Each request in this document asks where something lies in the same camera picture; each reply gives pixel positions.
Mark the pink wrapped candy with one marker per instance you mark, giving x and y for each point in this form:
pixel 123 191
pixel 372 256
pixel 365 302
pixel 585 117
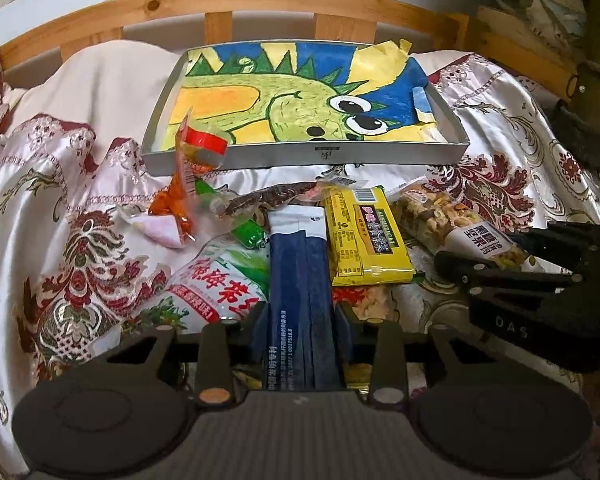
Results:
pixel 163 230

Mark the floral satin bedspread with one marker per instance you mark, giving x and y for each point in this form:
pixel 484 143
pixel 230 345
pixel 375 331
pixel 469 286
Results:
pixel 71 268

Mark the white green seaweed snack bag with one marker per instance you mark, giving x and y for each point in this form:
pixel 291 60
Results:
pixel 223 282

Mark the dark dried fruit packet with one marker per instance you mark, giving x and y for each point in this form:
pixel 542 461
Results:
pixel 271 198

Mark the orange red clear snack bag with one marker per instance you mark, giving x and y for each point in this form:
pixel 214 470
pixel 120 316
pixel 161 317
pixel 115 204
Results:
pixel 199 149

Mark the rice cracker clear packet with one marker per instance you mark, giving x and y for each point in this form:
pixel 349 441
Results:
pixel 366 302

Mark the navy blue snack packet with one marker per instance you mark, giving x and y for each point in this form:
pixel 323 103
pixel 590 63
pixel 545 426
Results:
pixel 301 353

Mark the cream pillow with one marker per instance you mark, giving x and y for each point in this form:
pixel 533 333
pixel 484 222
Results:
pixel 112 87

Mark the yellow snack bar packet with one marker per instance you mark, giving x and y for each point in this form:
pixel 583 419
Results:
pixel 366 247

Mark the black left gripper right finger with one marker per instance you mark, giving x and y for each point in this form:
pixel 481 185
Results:
pixel 472 406

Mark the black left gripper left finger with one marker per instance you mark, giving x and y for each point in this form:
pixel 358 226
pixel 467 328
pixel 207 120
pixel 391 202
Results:
pixel 127 408

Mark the grey shallow tray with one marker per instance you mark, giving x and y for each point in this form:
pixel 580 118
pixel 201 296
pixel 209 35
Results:
pixel 253 156

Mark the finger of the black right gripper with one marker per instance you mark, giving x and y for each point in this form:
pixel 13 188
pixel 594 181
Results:
pixel 571 245
pixel 471 273

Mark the mixed nuts clear packet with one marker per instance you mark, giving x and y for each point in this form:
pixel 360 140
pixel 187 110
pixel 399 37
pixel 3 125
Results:
pixel 440 222

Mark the dinosaur drawing paper liner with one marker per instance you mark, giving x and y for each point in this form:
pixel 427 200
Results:
pixel 260 92

